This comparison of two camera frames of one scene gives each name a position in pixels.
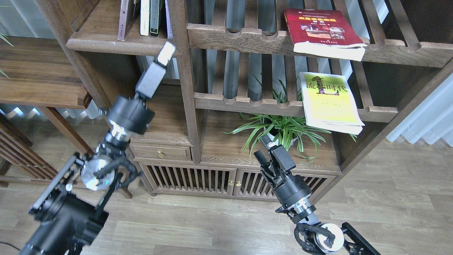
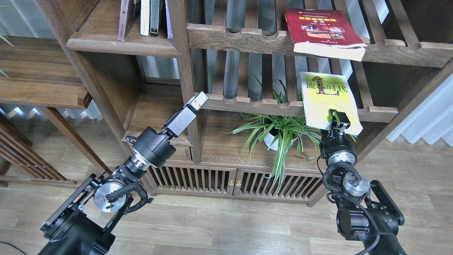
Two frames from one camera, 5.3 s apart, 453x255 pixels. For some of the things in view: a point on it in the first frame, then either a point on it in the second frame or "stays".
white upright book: x=144 y=17 stays
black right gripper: x=275 y=172 to x=336 y=146
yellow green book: x=328 y=103 stays
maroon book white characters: x=129 y=9 stays
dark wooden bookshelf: x=320 y=81 stays
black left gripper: x=132 y=112 to x=154 y=147
